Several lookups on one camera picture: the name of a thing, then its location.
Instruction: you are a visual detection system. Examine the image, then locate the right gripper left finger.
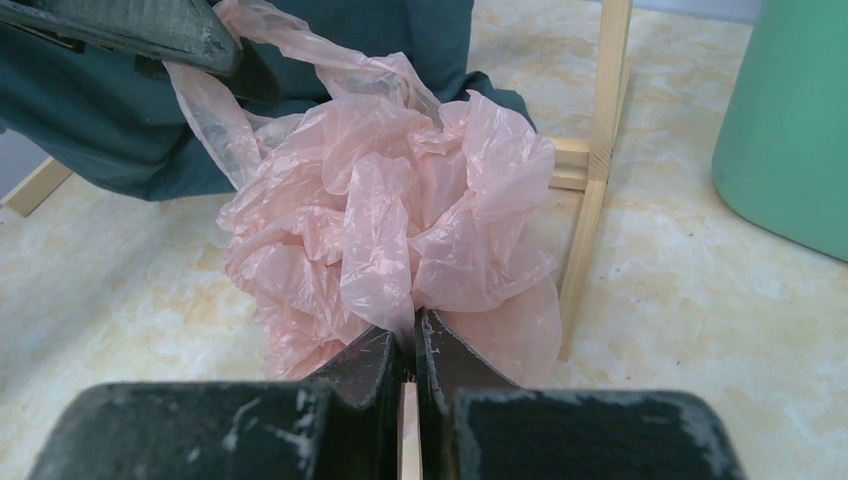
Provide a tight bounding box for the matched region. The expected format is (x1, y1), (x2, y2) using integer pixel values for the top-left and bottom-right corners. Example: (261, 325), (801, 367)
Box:
(30, 327), (403, 479)

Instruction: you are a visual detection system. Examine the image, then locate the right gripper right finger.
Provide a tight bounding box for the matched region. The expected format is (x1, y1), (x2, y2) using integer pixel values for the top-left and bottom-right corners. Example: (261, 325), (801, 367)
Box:
(414, 309), (745, 479)

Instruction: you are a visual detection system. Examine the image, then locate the wooden clothes rack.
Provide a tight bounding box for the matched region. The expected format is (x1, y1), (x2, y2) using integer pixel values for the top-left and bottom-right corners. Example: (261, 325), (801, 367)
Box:
(0, 0), (636, 362)

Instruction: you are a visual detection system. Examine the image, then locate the pink plastic trash bag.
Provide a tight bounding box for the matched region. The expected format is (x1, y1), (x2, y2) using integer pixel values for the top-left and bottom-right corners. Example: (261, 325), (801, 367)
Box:
(167, 1), (562, 386)

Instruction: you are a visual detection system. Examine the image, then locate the green plastic trash bin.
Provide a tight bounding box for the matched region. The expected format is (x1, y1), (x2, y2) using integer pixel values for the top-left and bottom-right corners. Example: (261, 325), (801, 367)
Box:
(712, 0), (847, 260)

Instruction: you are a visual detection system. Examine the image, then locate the dark teal t-shirt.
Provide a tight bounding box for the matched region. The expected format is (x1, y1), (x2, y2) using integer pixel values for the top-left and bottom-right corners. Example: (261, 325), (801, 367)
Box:
(0, 0), (538, 203)

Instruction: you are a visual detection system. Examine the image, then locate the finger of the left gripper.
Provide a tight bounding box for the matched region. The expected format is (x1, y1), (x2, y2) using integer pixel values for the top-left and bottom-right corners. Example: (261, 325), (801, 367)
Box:
(1, 0), (281, 103)

